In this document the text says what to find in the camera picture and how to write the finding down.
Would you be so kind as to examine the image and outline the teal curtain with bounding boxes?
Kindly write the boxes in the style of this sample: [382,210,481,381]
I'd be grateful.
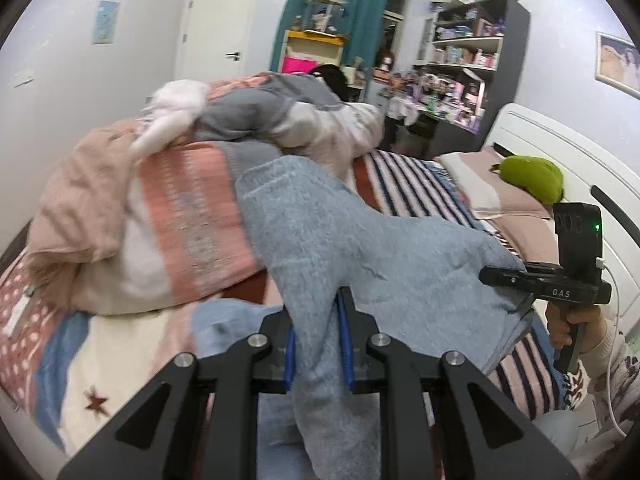
[269,0,392,75]

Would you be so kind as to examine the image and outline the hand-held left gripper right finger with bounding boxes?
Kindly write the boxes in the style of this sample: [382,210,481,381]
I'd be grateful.
[336,287,582,480]

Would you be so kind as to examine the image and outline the yellow shelf unit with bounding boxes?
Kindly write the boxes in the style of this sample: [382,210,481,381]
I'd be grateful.
[281,29,349,77]

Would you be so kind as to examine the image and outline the glass display case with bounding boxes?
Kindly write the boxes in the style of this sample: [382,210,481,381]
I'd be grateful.
[302,0,349,37]

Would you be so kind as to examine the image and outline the person's right forearm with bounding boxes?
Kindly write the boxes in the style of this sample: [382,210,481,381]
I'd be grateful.
[569,319,640,467]

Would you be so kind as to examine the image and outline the white headboard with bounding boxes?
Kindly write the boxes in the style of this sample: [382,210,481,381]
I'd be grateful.
[479,103,640,323]

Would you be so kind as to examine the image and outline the dark desk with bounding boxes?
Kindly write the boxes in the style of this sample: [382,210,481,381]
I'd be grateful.
[389,104,482,159]

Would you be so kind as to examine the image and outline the black plush toy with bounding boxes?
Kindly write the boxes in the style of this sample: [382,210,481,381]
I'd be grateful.
[310,64,349,100]

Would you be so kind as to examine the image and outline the person's right hand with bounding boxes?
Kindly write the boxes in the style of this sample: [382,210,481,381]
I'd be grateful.
[544,304,610,359]

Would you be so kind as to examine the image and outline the pink grey patterned quilt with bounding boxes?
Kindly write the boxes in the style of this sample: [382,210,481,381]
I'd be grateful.
[24,119,283,317]

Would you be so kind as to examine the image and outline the pink bag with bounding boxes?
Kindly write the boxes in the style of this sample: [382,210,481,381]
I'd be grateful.
[282,56,317,75]

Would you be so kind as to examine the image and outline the framed wall picture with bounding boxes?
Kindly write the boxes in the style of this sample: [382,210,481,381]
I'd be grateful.
[594,31,640,102]

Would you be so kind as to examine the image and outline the pink and white pillow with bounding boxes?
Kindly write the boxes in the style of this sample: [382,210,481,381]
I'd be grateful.
[439,151,547,222]

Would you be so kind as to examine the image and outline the white plush toy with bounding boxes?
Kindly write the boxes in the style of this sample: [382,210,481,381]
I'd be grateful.
[129,80,212,162]

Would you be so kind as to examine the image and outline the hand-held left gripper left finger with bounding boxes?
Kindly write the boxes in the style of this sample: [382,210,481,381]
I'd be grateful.
[57,306,301,480]

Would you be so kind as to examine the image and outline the dark bookshelf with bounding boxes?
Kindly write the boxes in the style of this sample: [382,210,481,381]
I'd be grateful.
[411,0,532,157]

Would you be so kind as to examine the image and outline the white door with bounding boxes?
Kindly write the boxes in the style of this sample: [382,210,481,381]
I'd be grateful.
[174,0,259,84]

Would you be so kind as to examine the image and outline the blue wall poster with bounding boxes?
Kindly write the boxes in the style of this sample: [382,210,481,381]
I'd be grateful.
[92,0,121,45]

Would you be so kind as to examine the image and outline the green plush toy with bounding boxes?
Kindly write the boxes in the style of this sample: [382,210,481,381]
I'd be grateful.
[491,156,567,207]

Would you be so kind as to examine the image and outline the grey pants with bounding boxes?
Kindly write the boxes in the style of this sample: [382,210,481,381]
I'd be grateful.
[234,155,537,480]

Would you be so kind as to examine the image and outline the white cable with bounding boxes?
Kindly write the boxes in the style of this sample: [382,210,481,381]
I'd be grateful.
[596,258,632,437]

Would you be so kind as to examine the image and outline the window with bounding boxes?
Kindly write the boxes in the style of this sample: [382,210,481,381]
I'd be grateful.
[381,0,412,69]

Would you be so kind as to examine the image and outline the folded light blue garment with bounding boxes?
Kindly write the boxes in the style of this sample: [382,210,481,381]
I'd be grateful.
[190,299,306,480]

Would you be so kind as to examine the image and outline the striped blanket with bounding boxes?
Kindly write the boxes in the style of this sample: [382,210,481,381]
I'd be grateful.
[349,149,568,420]

